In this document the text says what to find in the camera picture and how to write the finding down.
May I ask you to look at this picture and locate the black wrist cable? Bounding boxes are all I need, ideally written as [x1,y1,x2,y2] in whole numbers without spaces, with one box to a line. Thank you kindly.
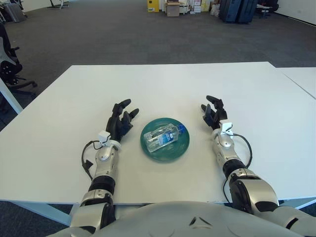
[81,140,102,181]
[232,133,253,168]

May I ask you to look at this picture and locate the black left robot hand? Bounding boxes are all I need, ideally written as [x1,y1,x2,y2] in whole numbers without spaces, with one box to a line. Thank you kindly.
[105,98,140,143]

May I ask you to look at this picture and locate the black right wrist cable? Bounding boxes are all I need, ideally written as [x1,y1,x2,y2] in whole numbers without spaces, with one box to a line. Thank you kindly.
[232,133,253,168]

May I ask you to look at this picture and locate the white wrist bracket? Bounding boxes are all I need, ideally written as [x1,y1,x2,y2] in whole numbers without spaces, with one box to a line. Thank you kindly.
[219,119,234,136]
[98,131,111,149]

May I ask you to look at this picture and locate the stack of white boxes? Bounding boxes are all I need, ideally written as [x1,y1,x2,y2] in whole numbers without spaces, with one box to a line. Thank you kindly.
[180,0,212,13]

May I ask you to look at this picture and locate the grey robot torso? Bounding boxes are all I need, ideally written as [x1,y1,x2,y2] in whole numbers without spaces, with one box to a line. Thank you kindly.
[49,201,304,237]

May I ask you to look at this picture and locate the black office chair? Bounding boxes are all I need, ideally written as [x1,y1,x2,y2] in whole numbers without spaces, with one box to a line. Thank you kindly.
[0,23,38,97]

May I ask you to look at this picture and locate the white neighbouring table leg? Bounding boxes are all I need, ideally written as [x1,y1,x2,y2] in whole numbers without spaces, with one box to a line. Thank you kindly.
[0,79,24,114]

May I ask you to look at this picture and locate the dark blue large suitcase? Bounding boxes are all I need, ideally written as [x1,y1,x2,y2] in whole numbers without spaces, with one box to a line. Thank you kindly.
[238,0,257,25]
[219,0,242,23]

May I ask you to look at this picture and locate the grey case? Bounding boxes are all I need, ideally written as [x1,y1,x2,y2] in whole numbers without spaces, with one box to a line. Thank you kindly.
[0,3,27,23]

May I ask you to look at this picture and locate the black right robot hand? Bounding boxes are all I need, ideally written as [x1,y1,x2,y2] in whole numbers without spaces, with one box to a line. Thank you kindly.
[200,95,228,131]

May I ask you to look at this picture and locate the white desk legs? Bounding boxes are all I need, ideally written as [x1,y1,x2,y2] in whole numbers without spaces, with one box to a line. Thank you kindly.
[46,0,70,8]

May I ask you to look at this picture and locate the clear plastic water bottle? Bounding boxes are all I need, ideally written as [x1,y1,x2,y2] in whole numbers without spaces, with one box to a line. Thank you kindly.
[143,124,186,153]

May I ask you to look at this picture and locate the white plastic bag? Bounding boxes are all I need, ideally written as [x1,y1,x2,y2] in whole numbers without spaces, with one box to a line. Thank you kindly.
[210,3,221,17]

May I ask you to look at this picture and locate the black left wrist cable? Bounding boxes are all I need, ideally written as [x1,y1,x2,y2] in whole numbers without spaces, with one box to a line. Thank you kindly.
[81,140,102,181]

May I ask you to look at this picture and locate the yellow box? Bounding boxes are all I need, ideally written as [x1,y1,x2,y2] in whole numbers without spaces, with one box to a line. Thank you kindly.
[147,0,160,12]

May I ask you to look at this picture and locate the green round plate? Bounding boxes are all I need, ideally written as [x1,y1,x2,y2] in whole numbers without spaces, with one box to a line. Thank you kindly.
[140,118,191,163]

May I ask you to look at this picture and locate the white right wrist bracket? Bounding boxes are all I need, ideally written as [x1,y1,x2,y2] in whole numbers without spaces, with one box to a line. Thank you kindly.
[219,119,234,136]

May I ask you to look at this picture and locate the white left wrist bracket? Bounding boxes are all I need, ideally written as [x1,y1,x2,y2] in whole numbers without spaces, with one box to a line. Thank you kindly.
[98,131,111,149]

